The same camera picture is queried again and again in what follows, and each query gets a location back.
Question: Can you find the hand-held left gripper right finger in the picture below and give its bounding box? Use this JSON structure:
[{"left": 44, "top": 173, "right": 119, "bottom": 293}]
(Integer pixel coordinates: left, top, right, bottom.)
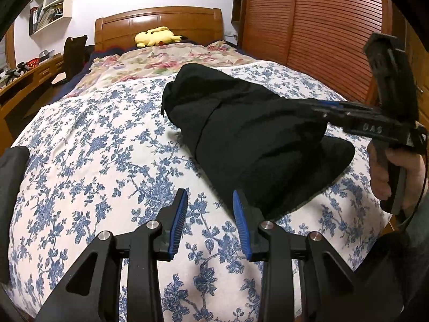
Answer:
[{"left": 232, "top": 189, "right": 379, "bottom": 322}]

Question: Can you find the white wall shelf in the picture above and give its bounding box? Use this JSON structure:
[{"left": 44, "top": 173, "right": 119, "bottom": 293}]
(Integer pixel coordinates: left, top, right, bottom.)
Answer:
[{"left": 28, "top": 0, "right": 76, "bottom": 36}]

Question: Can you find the blue floral bedspread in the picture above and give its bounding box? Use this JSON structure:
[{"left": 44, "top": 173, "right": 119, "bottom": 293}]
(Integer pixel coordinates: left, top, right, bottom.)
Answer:
[{"left": 8, "top": 61, "right": 393, "bottom": 322}]

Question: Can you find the yellow plush toy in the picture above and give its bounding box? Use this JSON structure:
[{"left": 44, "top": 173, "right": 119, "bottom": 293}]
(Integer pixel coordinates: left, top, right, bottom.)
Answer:
[{"left": 134, "top": 26, "right": 184, "bottom": 48}]

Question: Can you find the wooden door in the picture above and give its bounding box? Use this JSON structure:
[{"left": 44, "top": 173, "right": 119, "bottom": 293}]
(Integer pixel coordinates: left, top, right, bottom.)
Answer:
[{"left": 389, "top": 3, "right": 429, "bottom": 125}]

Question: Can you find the wooden open shelf column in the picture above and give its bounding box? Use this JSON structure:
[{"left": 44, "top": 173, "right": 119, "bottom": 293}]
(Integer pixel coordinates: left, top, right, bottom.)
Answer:
[{"left": 231, "top": 0, "right": 247, "bottom": 29}]

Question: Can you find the person's right hand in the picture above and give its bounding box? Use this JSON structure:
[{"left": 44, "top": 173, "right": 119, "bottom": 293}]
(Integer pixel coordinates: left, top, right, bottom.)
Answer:
[{"left": 367, "top": 142, "right": 429, "bottom": 216}]

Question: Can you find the dark grey cloth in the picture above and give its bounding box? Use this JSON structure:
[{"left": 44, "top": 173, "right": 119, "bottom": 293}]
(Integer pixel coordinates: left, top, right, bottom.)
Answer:
[{"left": 0, "top": 146, "right": 31, "bottom": 284}]

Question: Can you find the row of books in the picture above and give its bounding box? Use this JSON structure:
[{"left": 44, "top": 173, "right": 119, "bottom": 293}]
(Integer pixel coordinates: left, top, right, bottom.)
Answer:
[{"left": 30, "top": 5, "right": 64, "bottom": 34}]

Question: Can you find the pink floral quilt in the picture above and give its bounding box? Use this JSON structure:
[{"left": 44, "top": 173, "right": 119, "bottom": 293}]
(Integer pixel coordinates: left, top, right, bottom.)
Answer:
[{"left": 64, "top": 40, "right": 265, "bottom": 99}]

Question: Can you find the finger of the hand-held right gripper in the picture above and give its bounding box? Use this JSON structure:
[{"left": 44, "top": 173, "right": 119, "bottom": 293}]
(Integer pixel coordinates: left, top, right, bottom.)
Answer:
[
  {"left": 313, "top": 106, "right": 350, "bottom": 122},
  {"left": 311, "top": 99, "right": 351, "bottom": 109}
]

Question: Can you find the wooden louvered wardrobe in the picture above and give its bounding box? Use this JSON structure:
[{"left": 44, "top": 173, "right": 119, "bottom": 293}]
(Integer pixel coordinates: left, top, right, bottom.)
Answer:
[{"left": 241, "top": 0, "right": 393, "bottom": 104}]

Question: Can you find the black coat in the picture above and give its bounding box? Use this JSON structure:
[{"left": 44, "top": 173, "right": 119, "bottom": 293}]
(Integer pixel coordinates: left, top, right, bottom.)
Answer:
[{"left": 161, "top": 63, "right": 356, "bottom": 220}]

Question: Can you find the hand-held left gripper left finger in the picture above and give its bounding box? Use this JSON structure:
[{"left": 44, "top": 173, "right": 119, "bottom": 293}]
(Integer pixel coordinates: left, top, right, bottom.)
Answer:
[{"left": 35, "top": 188, "right": 188, "bottom": 322}]

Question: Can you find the wooden bed headboard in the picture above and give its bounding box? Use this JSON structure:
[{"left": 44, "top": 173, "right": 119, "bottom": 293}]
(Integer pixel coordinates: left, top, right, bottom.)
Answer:
[{"left": 94, "top": 7, "right": 224, "bottom": 52}]

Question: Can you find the dark brown chair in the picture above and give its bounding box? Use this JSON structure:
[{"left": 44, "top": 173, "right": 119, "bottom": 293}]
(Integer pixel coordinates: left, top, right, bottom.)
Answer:
[{"left": 52, "top": 35, "right": 89, "bottom": 86}]

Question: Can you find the person's right forearm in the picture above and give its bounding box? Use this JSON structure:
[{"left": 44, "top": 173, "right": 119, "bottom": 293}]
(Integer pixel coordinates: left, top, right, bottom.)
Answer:
[{"left": 352, "top": 188, "right": 429, "bottom": 322}]

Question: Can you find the black tripod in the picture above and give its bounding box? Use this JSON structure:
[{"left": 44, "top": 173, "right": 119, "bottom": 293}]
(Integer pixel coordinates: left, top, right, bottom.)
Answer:
[{"left": 3, "top": 62, "right": 29, "bottom": 81}]

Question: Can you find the wooden desk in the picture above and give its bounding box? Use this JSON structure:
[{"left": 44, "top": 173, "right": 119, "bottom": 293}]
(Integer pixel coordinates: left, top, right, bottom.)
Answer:
[{"left": 0, "top": 54, "right": 66, "bottom": 141}]

